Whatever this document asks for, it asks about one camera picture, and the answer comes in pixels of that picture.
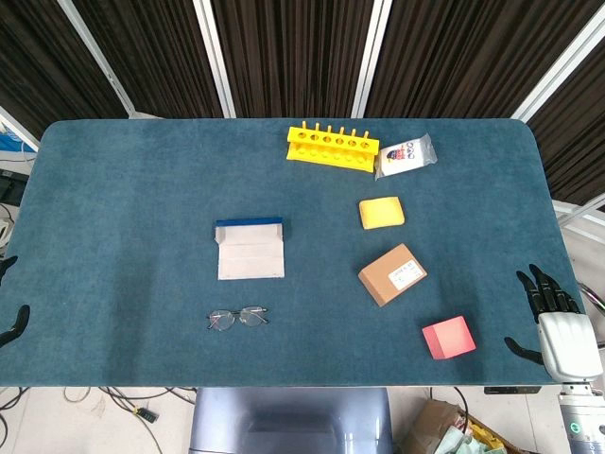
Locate yellow test tube rack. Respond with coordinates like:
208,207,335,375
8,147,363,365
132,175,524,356
285,120,381,174

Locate blue plastic bag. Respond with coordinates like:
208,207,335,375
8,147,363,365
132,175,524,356
0,131,38,163

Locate yellow sponge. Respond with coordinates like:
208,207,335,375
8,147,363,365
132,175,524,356
357,195,406,232

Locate open cardboard box with scraps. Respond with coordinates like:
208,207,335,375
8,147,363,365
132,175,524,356
401,398,521,454

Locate white aluminium frame post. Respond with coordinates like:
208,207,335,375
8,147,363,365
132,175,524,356
350,0,393,119
0,106,42,152
192,0,236,119
57,0,143,119
510,0,605,120

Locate black floor cables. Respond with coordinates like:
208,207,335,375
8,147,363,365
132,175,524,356
0,386,198,454

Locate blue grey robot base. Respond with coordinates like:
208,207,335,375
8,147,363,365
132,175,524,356
188,386,394,454

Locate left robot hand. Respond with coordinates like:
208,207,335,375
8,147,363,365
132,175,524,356
0,254,31,350

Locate teal table cloth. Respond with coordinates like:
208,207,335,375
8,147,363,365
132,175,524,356
0,117,587,389

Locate grey glasses case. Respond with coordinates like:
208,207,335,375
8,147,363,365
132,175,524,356
211,217,291,282

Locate dark pleated curtain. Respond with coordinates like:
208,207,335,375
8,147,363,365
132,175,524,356
0,0,605,204

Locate black equipment case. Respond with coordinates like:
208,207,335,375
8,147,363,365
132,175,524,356
0,170,30,207

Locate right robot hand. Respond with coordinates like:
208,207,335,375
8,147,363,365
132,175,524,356
504,263,604,382

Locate wire-frame eyeglasses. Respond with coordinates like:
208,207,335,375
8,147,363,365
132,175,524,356
206,306,270,331

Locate white plastic packet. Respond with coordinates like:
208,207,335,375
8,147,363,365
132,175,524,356
373,132,438,182

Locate pink red cube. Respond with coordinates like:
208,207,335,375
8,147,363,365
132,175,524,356
421,315,477,361

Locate brown cardboard box with label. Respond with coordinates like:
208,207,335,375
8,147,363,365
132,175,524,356
357,243,428,308

